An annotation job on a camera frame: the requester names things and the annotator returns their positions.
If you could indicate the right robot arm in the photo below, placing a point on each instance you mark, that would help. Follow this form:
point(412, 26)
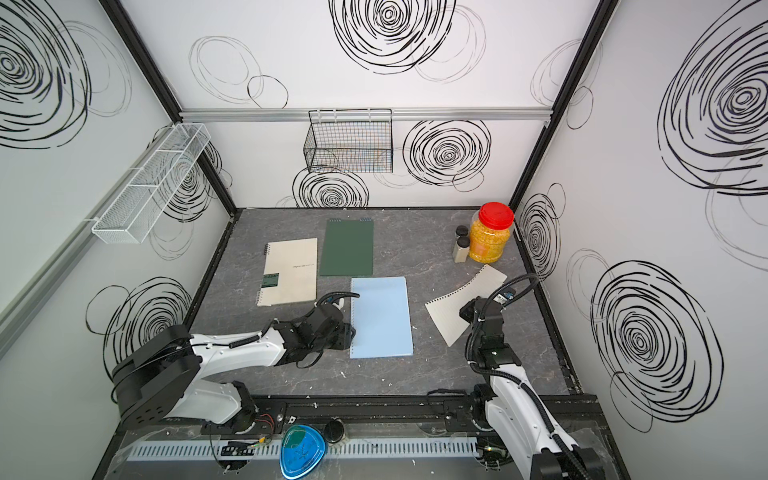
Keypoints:
point(539, 446)

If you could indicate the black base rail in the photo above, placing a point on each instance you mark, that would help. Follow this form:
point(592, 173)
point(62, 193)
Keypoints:
point(449, 412)

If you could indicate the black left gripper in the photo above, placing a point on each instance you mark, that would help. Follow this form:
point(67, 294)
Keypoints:
point(347, 335)

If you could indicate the beige powder spice bottle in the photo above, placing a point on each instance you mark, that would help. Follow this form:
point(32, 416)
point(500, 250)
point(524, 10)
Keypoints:
point(461, 249)

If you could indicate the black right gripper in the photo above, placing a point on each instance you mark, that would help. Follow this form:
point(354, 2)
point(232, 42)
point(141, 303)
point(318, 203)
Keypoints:
point(467, 312)

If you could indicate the light blue spiral notebook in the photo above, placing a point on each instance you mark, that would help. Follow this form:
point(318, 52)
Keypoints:
point(381, 318)

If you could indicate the black wire wall basket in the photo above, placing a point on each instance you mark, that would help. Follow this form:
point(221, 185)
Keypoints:
point(352, 140)

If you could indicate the corn flakes jar red lid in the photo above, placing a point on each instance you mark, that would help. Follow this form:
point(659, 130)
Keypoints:
point(490, 231)

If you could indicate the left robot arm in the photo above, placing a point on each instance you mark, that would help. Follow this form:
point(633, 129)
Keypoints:
point(168, 380)

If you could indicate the white wire wall shelf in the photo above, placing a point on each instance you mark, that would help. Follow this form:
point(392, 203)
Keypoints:
point(152, 185)

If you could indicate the beige spiral notebook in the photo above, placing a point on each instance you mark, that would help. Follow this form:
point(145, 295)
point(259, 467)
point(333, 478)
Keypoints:
point(290, 272)

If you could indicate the green spiral notepad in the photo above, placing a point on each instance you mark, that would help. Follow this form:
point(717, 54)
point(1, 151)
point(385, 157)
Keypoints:
point(348, 248)

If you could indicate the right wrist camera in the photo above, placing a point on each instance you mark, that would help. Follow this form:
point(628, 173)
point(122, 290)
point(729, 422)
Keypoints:
point(506, 296)

